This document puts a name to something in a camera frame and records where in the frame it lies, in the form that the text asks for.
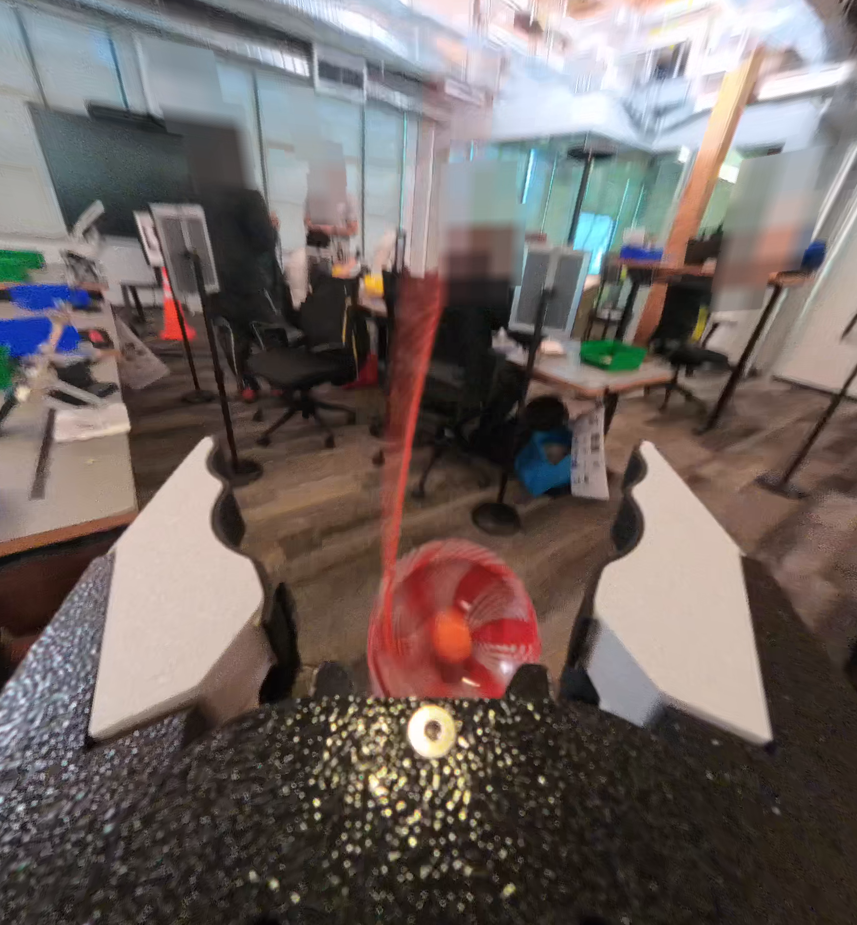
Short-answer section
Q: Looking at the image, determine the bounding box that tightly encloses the red white yo-yo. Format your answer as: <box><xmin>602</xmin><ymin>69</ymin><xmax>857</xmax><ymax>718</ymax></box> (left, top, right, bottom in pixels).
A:
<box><xmin>367</xmin><ymin>540</ymin><xmax>542</xmax><ymax>702</ymax></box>

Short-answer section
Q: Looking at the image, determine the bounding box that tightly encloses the white side table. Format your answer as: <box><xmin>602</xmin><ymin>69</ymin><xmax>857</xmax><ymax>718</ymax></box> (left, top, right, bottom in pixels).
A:
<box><xmin>523</xmin><ymin>340</ymin><xmax>678</xmax><ymax>435</ymax></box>

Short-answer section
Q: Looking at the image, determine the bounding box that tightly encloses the wooden post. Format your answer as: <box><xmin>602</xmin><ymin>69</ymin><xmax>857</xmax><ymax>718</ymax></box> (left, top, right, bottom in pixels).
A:
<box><xmin>634</xmin><ymin>51</ymin><xmax>766</xmax><ymax>348</ymax></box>

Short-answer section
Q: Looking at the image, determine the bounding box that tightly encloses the green tray bin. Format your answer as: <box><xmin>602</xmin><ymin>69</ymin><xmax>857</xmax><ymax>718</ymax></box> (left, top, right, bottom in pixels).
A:
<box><xmin>580</xmin><ymin>340</ymin><xmax>649</xmax><ymax>372</ymax></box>

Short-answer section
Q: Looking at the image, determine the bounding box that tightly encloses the blue bag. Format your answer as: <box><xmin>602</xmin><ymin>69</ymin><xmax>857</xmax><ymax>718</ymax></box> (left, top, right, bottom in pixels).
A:
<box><xmin>515</xmin><ymin>427</ymin><xmax>577</xmax><ymax>500</ymax></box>

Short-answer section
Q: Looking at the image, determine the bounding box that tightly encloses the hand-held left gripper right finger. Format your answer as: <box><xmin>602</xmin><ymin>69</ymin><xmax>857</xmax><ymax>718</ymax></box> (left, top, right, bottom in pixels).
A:
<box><xmin>580</xmin><ymin>441</ymin><xmax>773</xmax><ymax>745</ymax></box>

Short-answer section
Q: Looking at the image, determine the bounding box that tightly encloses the black wall screen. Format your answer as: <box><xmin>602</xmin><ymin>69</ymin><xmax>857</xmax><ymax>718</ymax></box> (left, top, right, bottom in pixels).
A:
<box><xmin>27</xmin><ymin>105</ymin><xmax>205</xmax><ymax>239</ymax></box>

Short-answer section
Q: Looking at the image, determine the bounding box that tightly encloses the printed paper sheet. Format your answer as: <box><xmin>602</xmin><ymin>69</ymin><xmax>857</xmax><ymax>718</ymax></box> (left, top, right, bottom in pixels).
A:
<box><xmin>570</xmin><ymin>408</ymin><xmax>611</xmax><ymax>502</ymax></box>

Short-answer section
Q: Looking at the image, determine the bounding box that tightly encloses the brown wooden table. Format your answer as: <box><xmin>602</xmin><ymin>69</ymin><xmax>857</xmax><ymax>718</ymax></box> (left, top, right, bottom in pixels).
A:
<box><xmin>617</xmin><ymin>253</ymin><xmax>812</xmax><ymax>435</ymax></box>

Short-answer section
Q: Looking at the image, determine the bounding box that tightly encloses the grey panel sign stand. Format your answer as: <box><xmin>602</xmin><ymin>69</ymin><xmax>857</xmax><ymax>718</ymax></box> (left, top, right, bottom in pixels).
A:
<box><xmin>151</xmin><ymin>203</ymin><xmax>263</xmax><ymax>485</ymax></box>

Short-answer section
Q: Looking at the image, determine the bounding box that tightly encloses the black office chair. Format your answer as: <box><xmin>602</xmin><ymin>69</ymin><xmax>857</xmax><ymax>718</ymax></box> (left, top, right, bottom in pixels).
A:
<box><xmin>248</xmin><ymin>275</ymin><xmax>364</xmax><ymax>449</ymax></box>
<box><xmin>411</xmin><ymin>311</ymin><xmax>533</xmax><ymax>502</ymax></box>

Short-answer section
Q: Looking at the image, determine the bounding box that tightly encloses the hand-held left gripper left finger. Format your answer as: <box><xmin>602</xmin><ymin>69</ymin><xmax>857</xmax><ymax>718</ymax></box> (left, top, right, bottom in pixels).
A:
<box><xmin>89</xmin><ymin>438</ymin><xmax>277</xmax><ymax>742</ymax></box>

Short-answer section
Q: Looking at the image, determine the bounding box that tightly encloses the grey work table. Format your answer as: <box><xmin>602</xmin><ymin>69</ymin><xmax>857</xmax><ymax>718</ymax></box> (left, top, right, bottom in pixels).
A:
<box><xmin>0</xmin><ymin>246</ymin><xmax>140</xmax><ymax>568</ymax></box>

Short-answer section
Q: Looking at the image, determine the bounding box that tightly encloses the small blue parts bin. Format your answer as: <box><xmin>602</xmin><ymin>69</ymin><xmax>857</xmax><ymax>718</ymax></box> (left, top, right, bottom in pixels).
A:
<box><xmin>10</xmin><ymin>285</ymin><xmax>97</xmax><ymax>309</ymax></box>
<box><xmin>0</xmin><ymin>318</ymin><xmax>79</xmax><ymax>359</ymax></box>

